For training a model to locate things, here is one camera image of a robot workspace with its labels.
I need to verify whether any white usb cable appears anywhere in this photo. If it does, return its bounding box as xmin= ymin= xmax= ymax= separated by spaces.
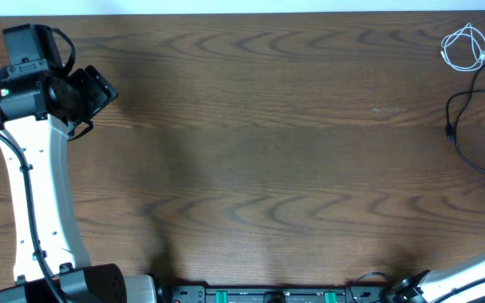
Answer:
xmin=440 ymin=22 xmax=485 ymax=72

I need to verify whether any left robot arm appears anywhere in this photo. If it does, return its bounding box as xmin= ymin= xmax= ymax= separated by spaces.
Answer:
xmin=0 ymin=24 xmax=157 ymax=302

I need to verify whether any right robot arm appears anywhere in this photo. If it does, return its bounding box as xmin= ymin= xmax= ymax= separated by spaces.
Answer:
xmin=384 ymin=253 xmax=485 ymax=303

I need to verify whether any black left camera cable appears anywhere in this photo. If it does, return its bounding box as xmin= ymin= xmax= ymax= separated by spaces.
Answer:
xmin=0 ymin=73 xmax=69 ymax=303

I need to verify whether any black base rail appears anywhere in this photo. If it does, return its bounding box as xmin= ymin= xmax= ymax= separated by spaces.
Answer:
xmin=165 ymin=285 xmax=385 ymax=303

